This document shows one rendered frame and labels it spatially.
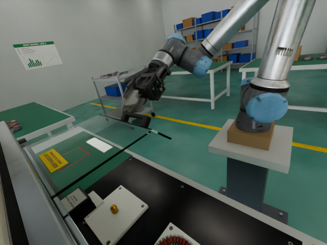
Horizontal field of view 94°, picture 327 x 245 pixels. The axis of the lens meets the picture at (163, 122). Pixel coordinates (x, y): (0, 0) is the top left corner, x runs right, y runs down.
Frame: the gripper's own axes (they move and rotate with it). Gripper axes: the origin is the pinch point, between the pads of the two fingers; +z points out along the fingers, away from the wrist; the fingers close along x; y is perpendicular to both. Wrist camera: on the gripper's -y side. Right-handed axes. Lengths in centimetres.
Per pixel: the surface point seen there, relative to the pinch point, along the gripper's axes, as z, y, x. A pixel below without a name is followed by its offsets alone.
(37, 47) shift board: -125, -505, -8
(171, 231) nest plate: 21.9, 22.1, 18.9
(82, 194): 24.5, 4.2, 1.4
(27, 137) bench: 35, -129, 19
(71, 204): 27.3, 4.8, -0.2
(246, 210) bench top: 7.4, 35.5, 31.1
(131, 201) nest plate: 22.4, 5.5, 18.7
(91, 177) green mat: 25.5, -23.3, 20.8
